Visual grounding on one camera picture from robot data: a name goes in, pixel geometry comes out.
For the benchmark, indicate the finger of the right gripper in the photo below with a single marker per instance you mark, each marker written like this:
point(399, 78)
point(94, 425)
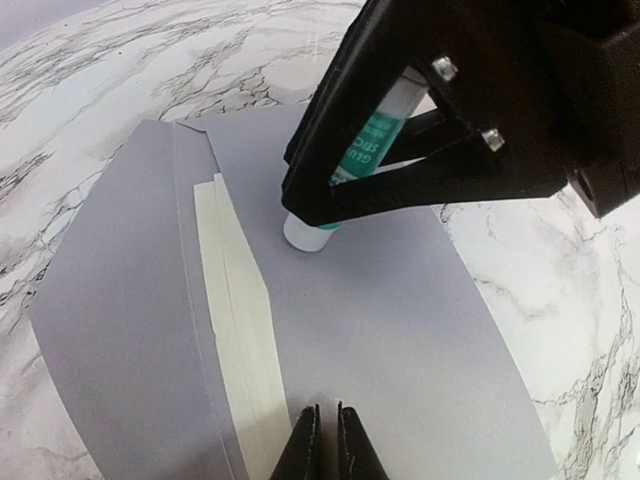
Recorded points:
point(371, 57)
point(491, 142)

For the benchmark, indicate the cream paper letter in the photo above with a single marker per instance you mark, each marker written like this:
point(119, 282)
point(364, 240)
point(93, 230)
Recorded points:
point(240, 310)

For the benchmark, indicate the green white glue stick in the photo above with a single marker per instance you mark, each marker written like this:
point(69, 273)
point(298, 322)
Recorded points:
point(364, 155)

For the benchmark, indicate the grey envelope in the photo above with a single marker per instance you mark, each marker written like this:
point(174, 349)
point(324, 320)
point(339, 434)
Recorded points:
point(385, 319)

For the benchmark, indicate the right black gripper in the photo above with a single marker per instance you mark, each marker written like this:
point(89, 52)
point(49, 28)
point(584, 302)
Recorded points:
point(591, 49)

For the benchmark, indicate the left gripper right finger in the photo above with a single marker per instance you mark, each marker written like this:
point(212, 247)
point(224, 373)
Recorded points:
point(357, 458)

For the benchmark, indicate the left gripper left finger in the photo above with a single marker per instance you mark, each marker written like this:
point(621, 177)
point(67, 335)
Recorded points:
point(301, 457)

